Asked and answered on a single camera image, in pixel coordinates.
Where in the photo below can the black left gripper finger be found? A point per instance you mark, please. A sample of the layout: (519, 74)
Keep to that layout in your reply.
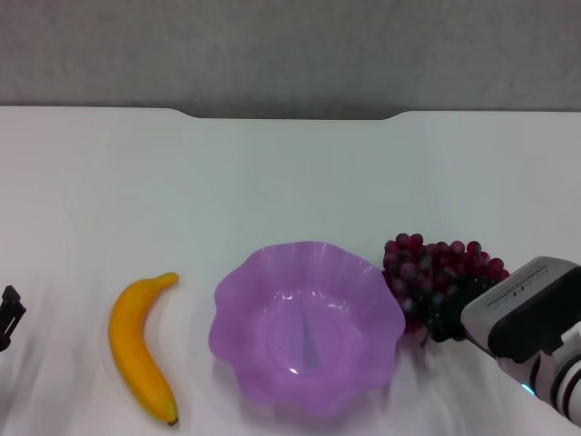
(11, 313)

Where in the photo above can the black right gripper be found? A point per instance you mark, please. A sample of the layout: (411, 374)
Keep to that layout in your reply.
(449, 318)

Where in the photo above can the dark red grape bunch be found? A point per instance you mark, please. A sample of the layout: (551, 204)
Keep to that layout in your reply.
(436, 261)

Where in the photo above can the yellow banana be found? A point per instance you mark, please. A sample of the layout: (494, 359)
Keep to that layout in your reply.
(136, 336)

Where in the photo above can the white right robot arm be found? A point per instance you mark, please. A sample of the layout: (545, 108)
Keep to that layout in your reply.
(567, 386)

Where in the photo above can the purple wavy plastic bowl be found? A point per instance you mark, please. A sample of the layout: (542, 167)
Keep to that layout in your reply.
(281, 336)

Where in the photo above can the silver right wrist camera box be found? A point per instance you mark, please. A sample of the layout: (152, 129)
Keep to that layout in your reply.
(522, 290)

